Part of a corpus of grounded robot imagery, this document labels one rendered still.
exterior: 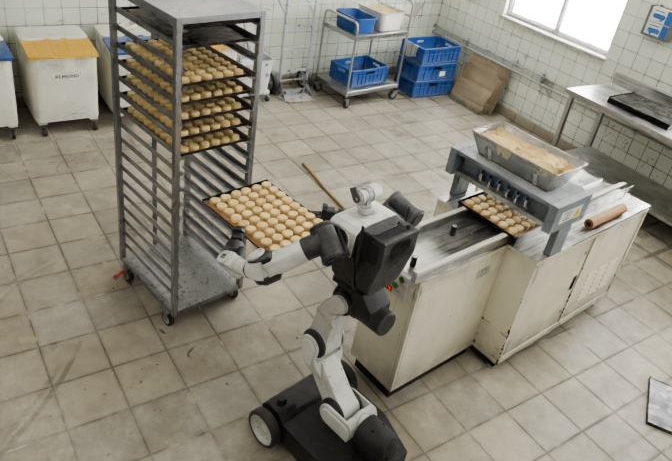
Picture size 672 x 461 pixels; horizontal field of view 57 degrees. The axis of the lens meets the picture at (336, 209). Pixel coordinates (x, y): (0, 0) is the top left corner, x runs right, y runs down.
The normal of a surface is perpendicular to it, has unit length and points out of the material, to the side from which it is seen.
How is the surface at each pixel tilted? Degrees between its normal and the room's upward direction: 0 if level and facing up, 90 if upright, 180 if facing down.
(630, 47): 90
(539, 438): 0
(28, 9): 90
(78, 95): 92
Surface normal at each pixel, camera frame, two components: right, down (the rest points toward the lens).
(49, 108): 0.56, 0.58
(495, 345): -0.77, 0.24
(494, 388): 0.14, -0.84
